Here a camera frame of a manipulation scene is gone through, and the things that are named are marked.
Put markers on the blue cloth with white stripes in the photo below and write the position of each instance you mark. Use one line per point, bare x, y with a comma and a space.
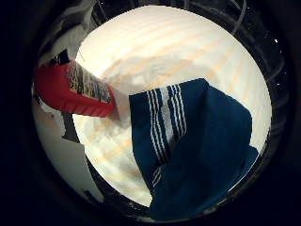
203, 150

